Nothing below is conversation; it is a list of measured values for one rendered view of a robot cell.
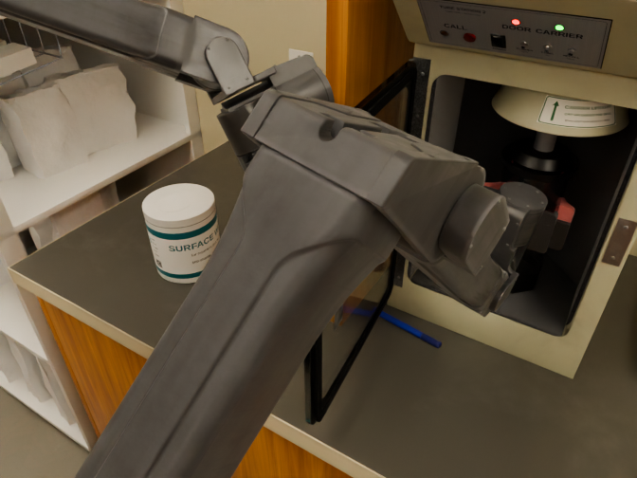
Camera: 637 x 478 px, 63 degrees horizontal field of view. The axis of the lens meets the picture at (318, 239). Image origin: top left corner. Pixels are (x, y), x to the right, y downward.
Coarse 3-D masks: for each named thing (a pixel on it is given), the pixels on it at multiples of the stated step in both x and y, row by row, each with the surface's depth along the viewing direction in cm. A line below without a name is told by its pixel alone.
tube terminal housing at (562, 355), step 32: (448, 64) 66; (480, 64) 64; (512, 64) 62; (544, 64) 60; (576, 96) 60; (608, 96) 58; (416, 288) 88; (608, 288) 70; (448, 320) 88; (480, 320) 85; (576, 320) 75; (512, 352) 84; (544, 352) 81; (576, 352) 78
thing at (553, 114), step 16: (496, 96) 72; (512, 96) 68; (528, 96) 66; (544, 96) 65; (560, 96) 64; (512, 112) 68; (528, 112) 66; (544, 112) 65; (560, 112) 64; (576, 112) 64; (592, 112) 64; (608, 112) 64; (624, 112) 66; (528, 128) 66; (544, 128) 65; (560, 128) 64; (576, 128) 64; (592, 128) 64; (608, 128) 65
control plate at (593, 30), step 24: (432, 0) 54; (432, 24) 59; (456, 24) 57; (480, 24) 55; (504, 24) 53; (528, 24) 52; (552, 24) 51; (576, 24) 49; (600, 24) 48; (480, 48) 60; (504, 48) 58; (528, 48) 56; (552, 48) 54; (576, 48) 53; (600, 48) 51
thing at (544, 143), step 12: (540, 132) 73; (516, 144) 77; (528, 144) 76; (540, 144) 74; (552, 144) 74; (516, 156) 75; (528, 156) 74; (540, 156) 73; (552, 156) 73; (564, 156) 73; (540, 168) 73; (552, 168) 72; (564, 168) 73
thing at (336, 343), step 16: (368, 96) 55; (400, 96) 64; (384, 112) 60; (400, 112) 66; (400, 128) 68; (384, 272) 81; (368, 288) 75; (384, 288) 84; (352, 304) 69; (368, 304) 77; (352, 320) 72; (368, 320) 80; (336, 336) 67; (352, 336) 74; (336, 352) 69; (304, 368) 61; (336, 368) 71; (304, 384) 63
